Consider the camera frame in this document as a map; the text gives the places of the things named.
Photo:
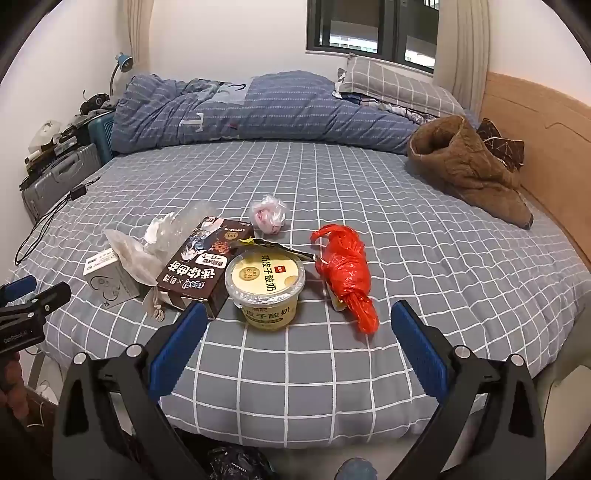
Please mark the grey checked pillow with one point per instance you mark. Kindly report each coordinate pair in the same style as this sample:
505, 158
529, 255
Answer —
397, 87

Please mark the grey suitcase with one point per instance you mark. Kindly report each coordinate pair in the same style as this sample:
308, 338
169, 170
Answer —
60, 177

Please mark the dark brown patterned garment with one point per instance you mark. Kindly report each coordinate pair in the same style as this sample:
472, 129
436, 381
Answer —
505, 147

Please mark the blue desk lamp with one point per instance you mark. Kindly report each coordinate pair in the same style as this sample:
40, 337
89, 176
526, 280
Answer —
123, 61

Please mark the teal suitcase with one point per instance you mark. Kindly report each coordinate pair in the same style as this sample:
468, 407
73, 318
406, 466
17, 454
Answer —
101, 134

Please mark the cream curtain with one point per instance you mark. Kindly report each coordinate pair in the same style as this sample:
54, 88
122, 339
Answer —
138, 27
466, 46

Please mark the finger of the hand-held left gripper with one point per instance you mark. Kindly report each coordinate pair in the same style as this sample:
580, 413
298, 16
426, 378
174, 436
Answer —
18, 286
46, 297

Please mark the blue striped quilt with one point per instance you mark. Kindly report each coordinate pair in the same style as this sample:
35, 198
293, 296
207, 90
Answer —
286, 115

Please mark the brown snack box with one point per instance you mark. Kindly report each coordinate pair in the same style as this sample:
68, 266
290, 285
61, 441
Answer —
198, 272

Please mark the red plastic bag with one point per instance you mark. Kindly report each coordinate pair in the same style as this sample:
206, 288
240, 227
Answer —
344, 272

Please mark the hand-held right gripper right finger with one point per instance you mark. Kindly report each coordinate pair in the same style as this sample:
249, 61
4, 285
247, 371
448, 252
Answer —
420, 350

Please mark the clear bubble wrap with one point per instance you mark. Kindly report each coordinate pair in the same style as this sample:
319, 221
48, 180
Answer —
189, 221

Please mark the person's left hand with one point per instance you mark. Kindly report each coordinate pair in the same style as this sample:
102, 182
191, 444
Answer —
14, 383

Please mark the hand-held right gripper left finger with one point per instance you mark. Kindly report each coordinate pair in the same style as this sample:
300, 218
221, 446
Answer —
178, 350

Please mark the brown padded jacket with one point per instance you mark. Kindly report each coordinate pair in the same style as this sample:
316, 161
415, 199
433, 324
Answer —
461, 166

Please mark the dark framed window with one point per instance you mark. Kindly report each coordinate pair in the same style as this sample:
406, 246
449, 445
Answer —
360, 27

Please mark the clear plastic wrap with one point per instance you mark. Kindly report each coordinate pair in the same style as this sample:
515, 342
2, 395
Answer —
270, 214

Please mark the translucent white pouch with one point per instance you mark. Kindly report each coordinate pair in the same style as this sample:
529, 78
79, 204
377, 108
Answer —
134, 263

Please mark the yellow yogurt cup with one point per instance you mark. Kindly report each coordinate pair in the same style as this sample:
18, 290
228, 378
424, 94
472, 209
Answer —
265, 281

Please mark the small white box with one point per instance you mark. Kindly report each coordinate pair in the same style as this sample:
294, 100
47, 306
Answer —
108, 286

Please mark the wooden headboard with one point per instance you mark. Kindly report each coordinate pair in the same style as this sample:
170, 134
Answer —
540, 124

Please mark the yellow foil wrapper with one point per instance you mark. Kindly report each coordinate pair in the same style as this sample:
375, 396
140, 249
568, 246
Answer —
295, 253

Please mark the black trash bin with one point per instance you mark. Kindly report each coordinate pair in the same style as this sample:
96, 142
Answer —
235, 464

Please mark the black bag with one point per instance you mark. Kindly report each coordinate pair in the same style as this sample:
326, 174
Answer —
94, 104

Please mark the white round appliance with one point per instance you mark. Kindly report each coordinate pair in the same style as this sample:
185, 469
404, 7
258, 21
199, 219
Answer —
45, 131

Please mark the blue slipper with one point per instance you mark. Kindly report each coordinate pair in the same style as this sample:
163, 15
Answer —
355, 468

